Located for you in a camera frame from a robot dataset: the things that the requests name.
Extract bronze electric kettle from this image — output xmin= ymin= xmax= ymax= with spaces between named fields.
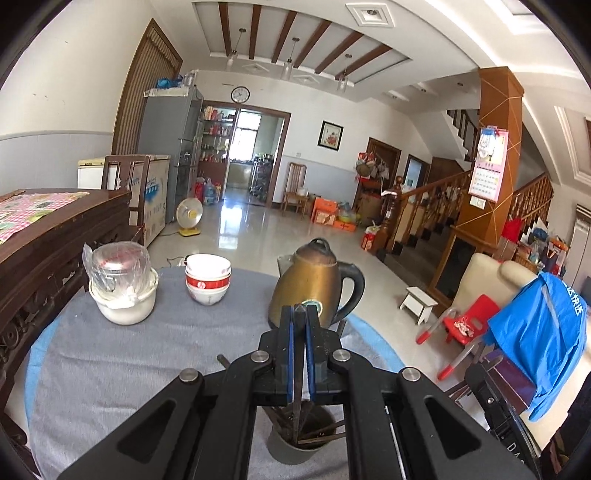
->
xmin=268 ymin=237 xmax=366 ymax=331

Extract dark wooden sideboard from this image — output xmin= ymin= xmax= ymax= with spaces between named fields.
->
xmin=0 ymin=188 xmax=135 ymax=445

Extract small cream freezer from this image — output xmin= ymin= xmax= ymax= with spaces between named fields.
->
xmin=77 ymin=157 xmax=112 ymax=190

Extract maroon seat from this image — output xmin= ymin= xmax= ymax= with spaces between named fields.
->
xmin=445 ymin=353 xmax=542 ymax=417

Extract plastic-bagged steel bowl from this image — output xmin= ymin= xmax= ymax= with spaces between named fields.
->
xmin=82 ymin=241 xmax=153 ymax=304

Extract blue table cover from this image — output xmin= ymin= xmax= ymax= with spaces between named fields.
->
xmin=23 ymin=316 xmax=408 ymax=417

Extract wooden stair railing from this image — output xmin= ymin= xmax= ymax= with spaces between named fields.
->
xmin=380 ymin=157 xmax=472 ymax=256

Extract bundle of dark chopsticks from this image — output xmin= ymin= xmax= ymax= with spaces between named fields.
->
xmin=264 ymin=404 xmax=347 ymax=449

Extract yellow electric fan heater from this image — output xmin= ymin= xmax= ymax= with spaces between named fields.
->
xmin=175 ymin=197 xmax=204 ymax=237

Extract glass display shelf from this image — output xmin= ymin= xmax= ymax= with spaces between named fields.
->
xmin=198 ymin=106 xmax=234 ymax=162

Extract orange cardboard box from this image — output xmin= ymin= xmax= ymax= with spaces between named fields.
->
xmin=311 ymin=197 xmax=338 ymax=226

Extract brown slatted door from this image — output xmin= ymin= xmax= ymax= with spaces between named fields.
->
xmin=112 ymin=18 xmax=184 ymax=156

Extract red gift box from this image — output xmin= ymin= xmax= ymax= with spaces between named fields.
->
xmin=359 ymin=223 xmax=384 ymax=253

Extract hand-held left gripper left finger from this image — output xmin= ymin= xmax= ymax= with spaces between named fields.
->
xmin=58 ymin=305 xmax=296 ymax=480

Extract red child chair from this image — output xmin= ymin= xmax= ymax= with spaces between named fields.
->
xmin=415 ymin=294 xmax=502 ymax=382

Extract grey refrigerator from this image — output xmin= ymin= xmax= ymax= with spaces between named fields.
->
xmin=137 ymin=87 xmax=204 ymax=223

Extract hanging bags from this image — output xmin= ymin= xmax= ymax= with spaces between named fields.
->
xmin=354 ymin=150 xmax=391 ymax=181

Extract white chest freezer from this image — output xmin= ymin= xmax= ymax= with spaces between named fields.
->
xmin=117 ymin=154 xmax=171 ymax=248

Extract white bowl with red band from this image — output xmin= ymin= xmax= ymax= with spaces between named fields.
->
xmin=185 ymin=253 xmax=232 ymax=280
xmin=185 ymin=272 xmax=231 ymax=307

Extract grey tablecloth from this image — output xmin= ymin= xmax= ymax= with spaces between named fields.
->
xmin=28 ymin=265 xmax=403 ymax=480

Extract cream sofa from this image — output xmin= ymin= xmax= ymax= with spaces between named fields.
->
xmin=450 ymin=251 xmax=542 ymax=325

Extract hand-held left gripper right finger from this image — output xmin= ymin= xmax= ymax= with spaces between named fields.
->
xmin=305 ymin=305 xmax=541 ymax=480

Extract red bag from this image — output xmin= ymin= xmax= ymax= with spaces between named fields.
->
xmin=501 ymin=216 xmax=525 ymax=241

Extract white enamel pot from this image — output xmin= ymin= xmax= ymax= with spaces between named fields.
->
xmin=88 ymin=268 xmax=160 ymax=326

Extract pink checkered cloth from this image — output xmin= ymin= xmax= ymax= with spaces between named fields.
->
xmin=0 ymin=191 xmax=91 ymax=246

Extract person's dark clothing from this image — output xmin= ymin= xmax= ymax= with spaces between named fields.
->
xmin=540 ymin=383 xmax=591 ymax=480

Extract light wooden chair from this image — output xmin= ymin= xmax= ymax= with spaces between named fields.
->
xmin=281 ymin=161 xmax=308 ymax=218

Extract dark wooden chair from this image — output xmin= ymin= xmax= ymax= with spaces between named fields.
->
xmin=101 ymin=154 xmax=151 ymax=243

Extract grey cup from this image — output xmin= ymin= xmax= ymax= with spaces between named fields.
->
xmin=266 ymin=401 xmax=348 ymax=466

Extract framed wall picture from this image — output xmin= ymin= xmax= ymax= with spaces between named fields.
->
xmin=317 ymin=120 xmax=344 ymax=152

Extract blue jacket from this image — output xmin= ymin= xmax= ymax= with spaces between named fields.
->
xmin=486 ymin=272 xmax=587 ymax=424

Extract glass pendant lamp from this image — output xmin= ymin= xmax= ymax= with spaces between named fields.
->
xmin=226 ymin=28 xmax=246 ymax=71
xmin=337 ymin=54 xmax=352 ymax=92
xmin=282 ymin=37 xmax=300 ymax=81

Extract wooden pillar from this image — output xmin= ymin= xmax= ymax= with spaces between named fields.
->
xmin=454 ymin=66 xmax=525 ymax=256

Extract small white stool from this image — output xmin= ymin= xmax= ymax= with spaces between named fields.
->
xmin=399 ymin=285 xmax=439 ymax=326

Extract pink wall calendar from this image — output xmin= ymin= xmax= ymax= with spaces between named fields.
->
xmin=467 ymin=127 xmax=509 ymax=203

